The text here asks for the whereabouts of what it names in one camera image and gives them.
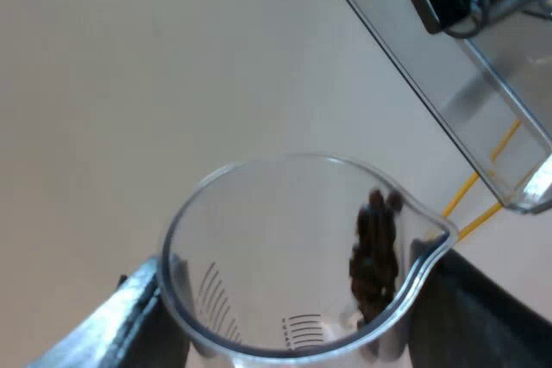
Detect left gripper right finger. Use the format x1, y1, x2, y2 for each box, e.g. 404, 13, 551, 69
404, 248, 552, 368

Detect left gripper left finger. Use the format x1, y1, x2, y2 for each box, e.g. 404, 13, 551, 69
25, 254, 191, 368

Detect clear measuring glass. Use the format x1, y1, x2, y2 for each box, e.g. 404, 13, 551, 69
155, 152, 459, 368

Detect steel espresso machine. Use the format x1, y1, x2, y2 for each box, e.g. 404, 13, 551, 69
311, 0, 552, 215

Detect yellow cable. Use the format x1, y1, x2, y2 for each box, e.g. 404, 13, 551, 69
457, 202, 503, 242
442, 172, 480, 217

